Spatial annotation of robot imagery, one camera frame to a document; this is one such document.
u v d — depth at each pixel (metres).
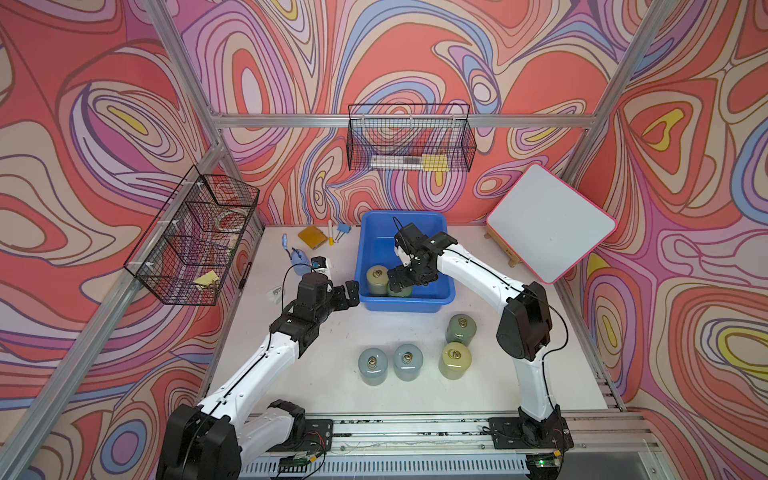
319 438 0.72
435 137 0.96
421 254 0.64
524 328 0.51
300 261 0.69
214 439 0.39
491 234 1.12
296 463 0.70
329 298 0.66
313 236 1.15
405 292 0.80
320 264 0.72
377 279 0.93
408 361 0.77
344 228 1.20
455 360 0.77
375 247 1.11
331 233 1.16
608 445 0.72
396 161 0.82
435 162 0.82
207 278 0.72
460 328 0.84
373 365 0.77
